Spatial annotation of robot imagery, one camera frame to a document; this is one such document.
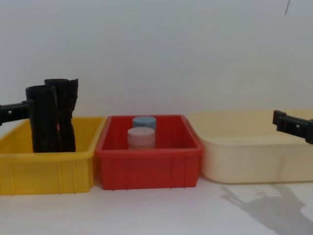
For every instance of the blue lidded round jar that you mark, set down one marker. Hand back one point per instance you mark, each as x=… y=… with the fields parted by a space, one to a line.
x=144 y=121

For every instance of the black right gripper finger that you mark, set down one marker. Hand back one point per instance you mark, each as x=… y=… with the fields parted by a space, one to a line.
x=293 y=126

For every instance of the cream plastic bin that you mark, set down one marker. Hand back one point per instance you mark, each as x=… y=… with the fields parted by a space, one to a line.
x=249 y=161

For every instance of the yellow plastic bin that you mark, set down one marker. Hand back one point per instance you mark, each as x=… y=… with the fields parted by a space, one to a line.
x=49 y=169

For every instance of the pink lidded round jar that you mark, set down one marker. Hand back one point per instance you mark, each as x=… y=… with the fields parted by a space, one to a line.
x=141 y=139

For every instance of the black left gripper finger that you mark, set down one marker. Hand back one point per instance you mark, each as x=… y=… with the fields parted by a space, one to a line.
x=14 y=112

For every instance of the red plastic bin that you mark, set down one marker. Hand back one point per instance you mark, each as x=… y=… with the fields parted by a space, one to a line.
x=149 y=166

